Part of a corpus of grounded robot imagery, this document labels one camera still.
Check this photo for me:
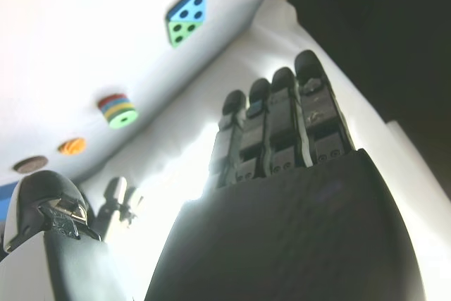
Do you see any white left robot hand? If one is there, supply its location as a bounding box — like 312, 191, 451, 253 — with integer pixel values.
0, 49, 427, 301

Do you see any blue block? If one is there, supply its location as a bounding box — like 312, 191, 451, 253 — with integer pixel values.
0, 180, 18, 223

